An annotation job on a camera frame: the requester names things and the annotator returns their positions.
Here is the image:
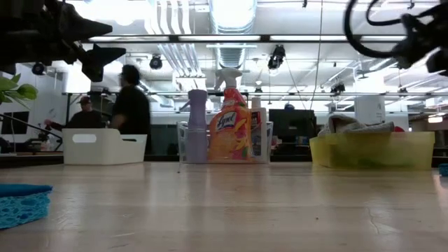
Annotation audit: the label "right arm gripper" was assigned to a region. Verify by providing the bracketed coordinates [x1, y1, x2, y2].
[393, 10, 448, 76]

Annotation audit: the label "grey patterned cloth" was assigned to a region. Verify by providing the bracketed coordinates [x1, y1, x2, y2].
[317, 114, 396, 137]

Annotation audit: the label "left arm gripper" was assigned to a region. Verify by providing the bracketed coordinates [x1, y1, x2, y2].
[0, 0, 127, 83]

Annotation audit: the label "clear plastic bin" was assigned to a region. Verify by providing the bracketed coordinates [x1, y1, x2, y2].
[176, 120, 274, 165]

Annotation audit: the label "silver air duct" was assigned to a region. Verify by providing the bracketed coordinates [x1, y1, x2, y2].
[209, 0, 258, 68]

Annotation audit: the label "white round pillar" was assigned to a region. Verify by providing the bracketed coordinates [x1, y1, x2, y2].
[354, 94, 386, 125]

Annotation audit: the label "green plant leaves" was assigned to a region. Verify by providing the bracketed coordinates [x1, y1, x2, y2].
[0, 73, 39, 109]

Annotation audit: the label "green microfibre cloth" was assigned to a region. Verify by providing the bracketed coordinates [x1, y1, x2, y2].
[335, 139, 421, 169]

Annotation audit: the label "orange Lysol spray bottle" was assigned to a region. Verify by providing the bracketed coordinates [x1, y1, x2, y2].
[208, 67, 253, 162]

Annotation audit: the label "yellow translucent plastic bin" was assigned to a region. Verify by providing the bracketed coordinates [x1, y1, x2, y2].
[309, 131, 436, 172]

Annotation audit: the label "purple spray bottle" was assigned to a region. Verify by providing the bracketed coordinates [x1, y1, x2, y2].
[180, 89, 209, 164]

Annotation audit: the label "white cleaner bottle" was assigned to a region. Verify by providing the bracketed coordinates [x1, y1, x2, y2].
[250, 97, 268, 164]

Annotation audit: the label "person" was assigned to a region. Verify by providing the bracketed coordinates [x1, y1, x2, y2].
[43, 95, 106, 130]
[109, 64, 152, 155]

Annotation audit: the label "black wall screen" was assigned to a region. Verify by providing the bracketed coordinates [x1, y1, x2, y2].
[0, 111, 31, 136]

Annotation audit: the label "black monitor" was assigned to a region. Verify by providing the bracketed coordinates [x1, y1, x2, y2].
[268, 108, 318, 157]

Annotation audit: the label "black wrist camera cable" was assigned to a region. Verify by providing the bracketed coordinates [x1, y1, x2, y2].
[344, 0, 403, 60]

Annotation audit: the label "white plastic bin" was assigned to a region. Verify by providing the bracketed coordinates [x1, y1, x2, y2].
[62, 128, 148, 166]

